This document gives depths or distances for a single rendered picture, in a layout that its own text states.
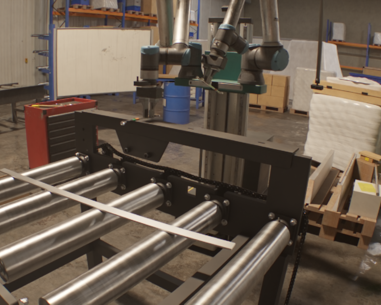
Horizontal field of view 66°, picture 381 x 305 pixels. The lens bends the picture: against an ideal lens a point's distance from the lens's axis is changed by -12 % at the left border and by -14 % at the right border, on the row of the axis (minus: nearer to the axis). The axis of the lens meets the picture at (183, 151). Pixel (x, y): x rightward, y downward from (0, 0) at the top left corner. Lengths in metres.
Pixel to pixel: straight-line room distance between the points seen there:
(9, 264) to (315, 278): 2.07
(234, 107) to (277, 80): 7.03
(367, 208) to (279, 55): 1.55
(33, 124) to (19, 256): 2.71
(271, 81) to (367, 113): 5.60
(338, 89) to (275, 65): 2.57
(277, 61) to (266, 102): 7.60
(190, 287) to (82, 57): 5.26
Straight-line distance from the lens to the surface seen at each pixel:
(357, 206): 2.95
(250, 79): 2.20
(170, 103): 6.93
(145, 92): 1.63
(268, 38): 2.10
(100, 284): 0.92
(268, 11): 2.09
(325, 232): 3.06
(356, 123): 4.39
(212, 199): 1.40
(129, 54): 6.25
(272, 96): 9.58
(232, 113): 2.54
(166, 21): 2.23
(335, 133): 4.59
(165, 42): 2.35
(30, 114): 3.71
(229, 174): 2.66
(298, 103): 9.53
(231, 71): 2.42
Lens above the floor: 1.49
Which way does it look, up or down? 17 degrees down
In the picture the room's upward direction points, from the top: 2 degrees clockwise
